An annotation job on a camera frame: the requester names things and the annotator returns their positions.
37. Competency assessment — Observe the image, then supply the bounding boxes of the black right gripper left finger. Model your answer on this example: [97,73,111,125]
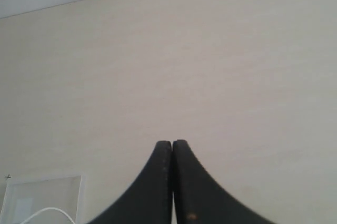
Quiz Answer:
[90,141,173,224]

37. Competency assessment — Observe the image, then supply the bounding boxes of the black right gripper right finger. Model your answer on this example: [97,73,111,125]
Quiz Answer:
[172,140,271,223]

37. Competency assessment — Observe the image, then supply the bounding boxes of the white wired earphones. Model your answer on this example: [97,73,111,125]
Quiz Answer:
[19,207,76,223]

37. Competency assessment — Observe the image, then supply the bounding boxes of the clear plastic storage box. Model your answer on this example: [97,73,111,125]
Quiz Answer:
[1,174,85,223]

